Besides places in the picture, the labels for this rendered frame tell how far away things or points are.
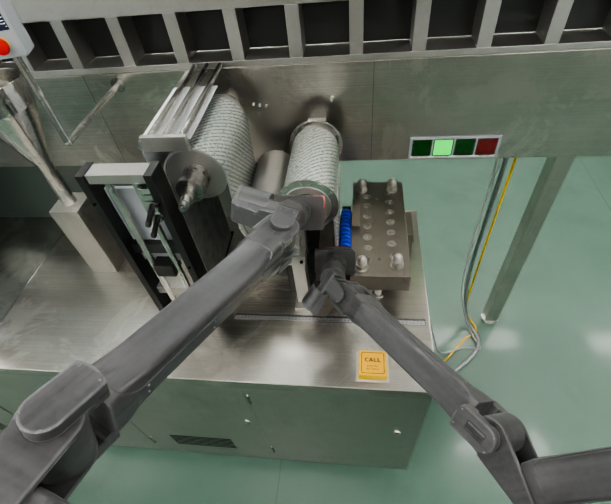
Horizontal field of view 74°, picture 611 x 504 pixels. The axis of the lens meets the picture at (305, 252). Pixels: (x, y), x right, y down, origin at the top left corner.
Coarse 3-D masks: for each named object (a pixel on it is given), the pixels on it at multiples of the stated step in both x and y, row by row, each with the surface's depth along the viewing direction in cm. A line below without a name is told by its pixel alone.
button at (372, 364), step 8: (360, 352) 104; (368, 352) 104; (376, 352) 104; (384, 352) 103; (360, 360) 103; (368, 360) 102; (376, 360) 102; (384, 360) 102; (360, 368) 101; (368, 368) 101; (376, 368) 101; (384, 368) 101; (360, 376) 101; (368, 376) 100; (376, 376) 100; (384, 376) 99
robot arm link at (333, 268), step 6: (324, 264) 95; (330, 264) 93; (336, 264) 93; (342, 264) 95; (324, 270) 91; (330, 270) 90; (336, 270) 91; (342, 270) 92; (324, 276) 92; (330, 276) 91; (336, 276) 90; (342, 276) 91; (318, 282) 95; (324, 282) 92; (318, 288) 92; (324, 288) 92; (324, 294) 92
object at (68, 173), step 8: (64, 168) 138; (72, 168) 138; (80, 168) 137; (64, 176) 141; (72, 176) 140; (72, 184) 143; (120, 184) 141; (128, 184) 141; (224, 192) 139; (224, 200) 142; (224, 208) 145
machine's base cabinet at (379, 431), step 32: (0, 384) 131; (32, 384) 128; (160, 384) 118; (0, 416) 158; (160, 416) 139; (192, 416) 136; (224, 416) 133; (256, 416) 131; (288, 416) 127; (320, 416) 124; (352, 416) 122; (384, 416) 119; (416, 416) 117; (160, 448) 171; (192, 448) 166; (224, 448) 161; (256, 448) 157; (288, 448) 152; (320, 448) 148; (352, 448) 145; (384, 448) 141
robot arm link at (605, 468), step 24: (504, 432) 57; (480, 456) 59; (504, 456) 56; (528, 456) 60; (552, 456) 55; (576, 456) 52; (600, 456) 50; (504, 480) 56; (528, 480) 54; (552, 480) 53; (576, 480) 51; (600, 480) 49
